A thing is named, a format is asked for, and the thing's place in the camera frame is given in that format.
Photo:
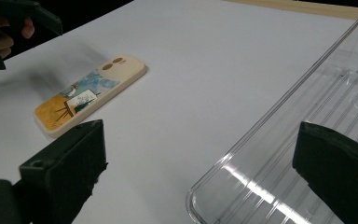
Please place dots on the clear plastic tray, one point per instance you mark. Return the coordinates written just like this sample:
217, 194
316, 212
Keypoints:
261, 174

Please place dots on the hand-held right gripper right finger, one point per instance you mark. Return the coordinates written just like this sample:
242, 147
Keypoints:
341, 168

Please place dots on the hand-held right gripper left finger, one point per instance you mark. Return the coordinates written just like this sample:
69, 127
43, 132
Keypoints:
65, 161

